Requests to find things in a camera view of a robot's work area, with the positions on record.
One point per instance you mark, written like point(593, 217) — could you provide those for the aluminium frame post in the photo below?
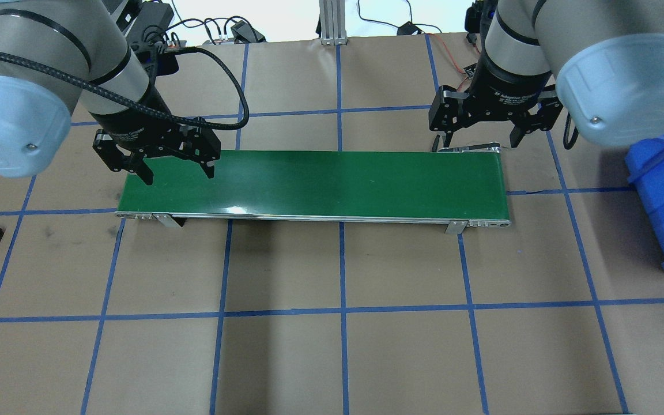
point(332, 23)

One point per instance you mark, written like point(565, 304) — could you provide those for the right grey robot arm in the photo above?
point(602, 61)

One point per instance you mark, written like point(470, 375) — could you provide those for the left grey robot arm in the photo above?
point(57, 54)

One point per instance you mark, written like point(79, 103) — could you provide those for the green conveyor belt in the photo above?
point(458, 189)

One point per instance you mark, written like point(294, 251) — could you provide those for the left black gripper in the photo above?
point(131, 125)

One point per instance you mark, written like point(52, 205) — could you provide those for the black power adapter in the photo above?
point(244, 33)

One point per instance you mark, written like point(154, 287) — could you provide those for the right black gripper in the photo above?
point(505, 92)

